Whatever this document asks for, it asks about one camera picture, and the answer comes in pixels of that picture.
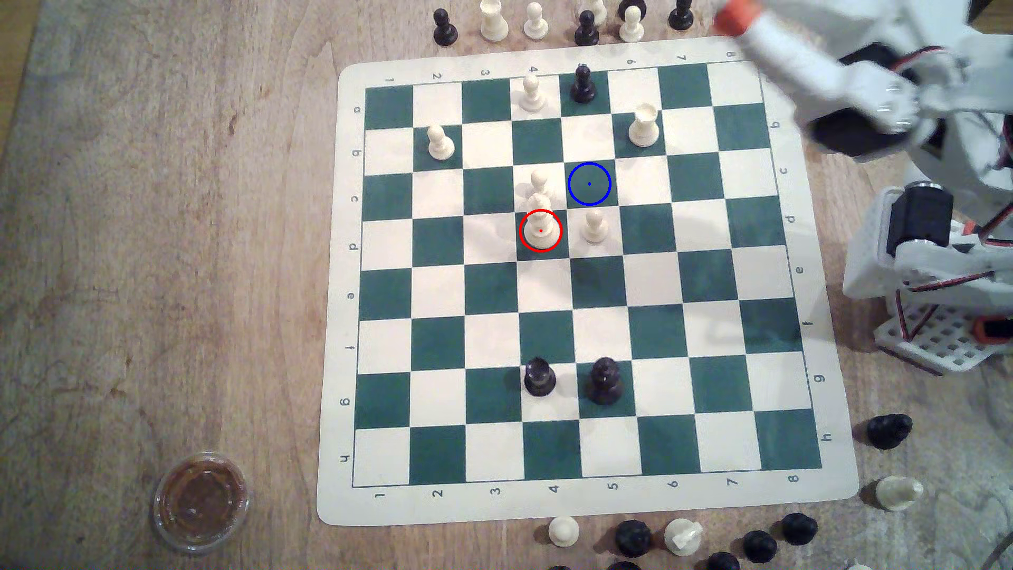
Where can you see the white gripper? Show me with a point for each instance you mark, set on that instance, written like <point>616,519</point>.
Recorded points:
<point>780,46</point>

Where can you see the tall white chess piece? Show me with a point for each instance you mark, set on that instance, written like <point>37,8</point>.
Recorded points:
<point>540,212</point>

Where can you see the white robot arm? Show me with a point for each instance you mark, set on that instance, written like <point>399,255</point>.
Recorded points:
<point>870,261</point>

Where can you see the black chess pawn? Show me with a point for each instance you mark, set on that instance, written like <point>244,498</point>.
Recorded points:
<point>680,17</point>
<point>605,384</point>
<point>540,380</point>
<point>586,33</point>
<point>583,89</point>
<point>445,32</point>

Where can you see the white chess pawn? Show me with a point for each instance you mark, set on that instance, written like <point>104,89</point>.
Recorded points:
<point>440,146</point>
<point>595,229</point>
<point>631,32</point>
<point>540,180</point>
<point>532,99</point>
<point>563,532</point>
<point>536,28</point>

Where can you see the white chess rook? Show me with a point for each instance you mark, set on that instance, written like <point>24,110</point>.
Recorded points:
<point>644,131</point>
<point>494,24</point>

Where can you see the green white chess board mat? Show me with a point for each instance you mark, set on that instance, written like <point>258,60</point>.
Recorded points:
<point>491,289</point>

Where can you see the orange table clamp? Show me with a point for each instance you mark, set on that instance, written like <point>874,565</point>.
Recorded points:
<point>989,328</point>

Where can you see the clear plastic cup brown content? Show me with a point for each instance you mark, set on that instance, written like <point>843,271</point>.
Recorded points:
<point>202,504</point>

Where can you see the white perforated base plate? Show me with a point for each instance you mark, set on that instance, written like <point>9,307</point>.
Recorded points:
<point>942,344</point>

